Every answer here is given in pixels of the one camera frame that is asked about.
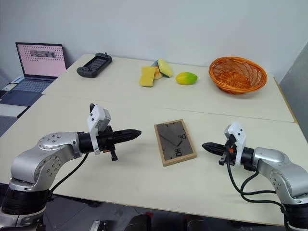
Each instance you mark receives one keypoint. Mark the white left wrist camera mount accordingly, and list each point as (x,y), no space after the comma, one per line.
(96,118)

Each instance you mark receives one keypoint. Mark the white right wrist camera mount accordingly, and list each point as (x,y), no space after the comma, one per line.
(239,137)

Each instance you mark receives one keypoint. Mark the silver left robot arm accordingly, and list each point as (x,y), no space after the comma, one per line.
(48,154)

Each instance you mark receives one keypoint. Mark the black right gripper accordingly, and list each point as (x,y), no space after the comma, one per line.
(230,154)

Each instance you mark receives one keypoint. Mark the black handheld controller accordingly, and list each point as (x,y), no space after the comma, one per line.
(94,66)

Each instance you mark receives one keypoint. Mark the orange wicker basket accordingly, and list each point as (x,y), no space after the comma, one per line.
(237,75)

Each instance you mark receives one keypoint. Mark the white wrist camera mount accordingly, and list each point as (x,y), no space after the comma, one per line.
(239,137)
(96,118)

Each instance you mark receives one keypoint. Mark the blue sponge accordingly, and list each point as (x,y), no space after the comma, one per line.
(154,64)

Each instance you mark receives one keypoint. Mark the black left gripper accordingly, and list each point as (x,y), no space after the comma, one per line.
(107,142)

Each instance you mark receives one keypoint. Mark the beige toy bread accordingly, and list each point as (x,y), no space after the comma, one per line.
(158,74)

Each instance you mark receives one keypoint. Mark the wooden framed grey board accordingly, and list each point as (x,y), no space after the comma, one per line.
(174,144)

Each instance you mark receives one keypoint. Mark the yellow sponge with green pad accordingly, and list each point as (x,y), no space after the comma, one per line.
(164,67)

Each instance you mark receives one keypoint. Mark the yellow green toy mango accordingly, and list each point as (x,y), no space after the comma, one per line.
(186,78)

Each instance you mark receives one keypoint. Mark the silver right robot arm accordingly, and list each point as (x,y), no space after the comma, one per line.
(281,168)

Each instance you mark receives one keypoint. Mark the open laptop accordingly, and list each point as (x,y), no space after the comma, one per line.
(41,60)

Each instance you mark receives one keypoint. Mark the dark boxy shape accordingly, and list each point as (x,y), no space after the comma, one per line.
(98,225)

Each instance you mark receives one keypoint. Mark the white board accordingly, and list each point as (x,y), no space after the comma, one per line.
(12,110)

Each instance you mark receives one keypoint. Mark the grey partition panel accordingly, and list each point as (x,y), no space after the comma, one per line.
(296,81)

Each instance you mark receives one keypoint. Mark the dark rounded shape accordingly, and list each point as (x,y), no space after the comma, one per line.
(142,222)

